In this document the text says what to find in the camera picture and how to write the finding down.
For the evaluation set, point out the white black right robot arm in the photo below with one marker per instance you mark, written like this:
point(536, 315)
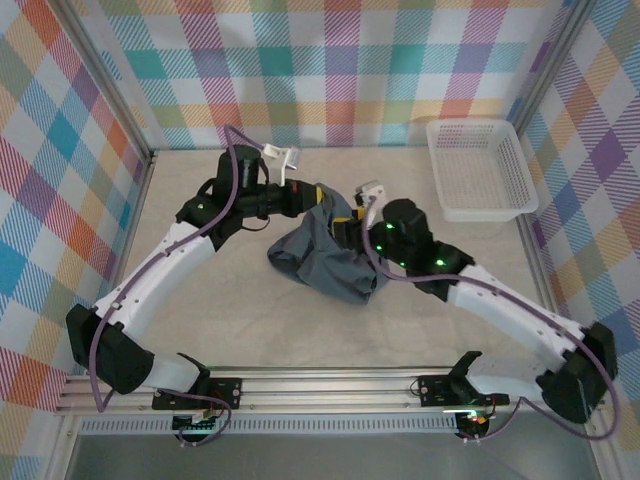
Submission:
point(525, 320)

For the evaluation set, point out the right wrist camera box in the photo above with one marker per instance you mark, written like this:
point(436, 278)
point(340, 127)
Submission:
point(372, 191)

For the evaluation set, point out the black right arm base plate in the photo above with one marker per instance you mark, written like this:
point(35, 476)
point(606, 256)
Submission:
point(435, 390)

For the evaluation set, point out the white plastic mesh basket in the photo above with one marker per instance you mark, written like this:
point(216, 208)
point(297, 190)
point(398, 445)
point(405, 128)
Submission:
point(480, 165)

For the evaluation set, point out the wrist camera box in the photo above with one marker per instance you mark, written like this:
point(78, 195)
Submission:
point(372, 191)
point(287, 152)

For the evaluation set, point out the grey t-shirt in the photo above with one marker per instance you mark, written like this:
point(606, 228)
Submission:
point(325, 270)

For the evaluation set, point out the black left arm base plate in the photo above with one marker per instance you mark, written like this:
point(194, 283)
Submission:
point(225, 390)

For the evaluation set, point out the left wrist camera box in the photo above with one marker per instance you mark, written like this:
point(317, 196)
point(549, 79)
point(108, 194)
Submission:
point(287, 152)

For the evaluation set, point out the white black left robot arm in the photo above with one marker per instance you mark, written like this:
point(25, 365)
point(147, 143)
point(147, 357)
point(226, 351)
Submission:
point(150, 280)

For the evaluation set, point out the aluminium mounting rail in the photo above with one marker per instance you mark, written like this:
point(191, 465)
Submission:
point(325, 387)

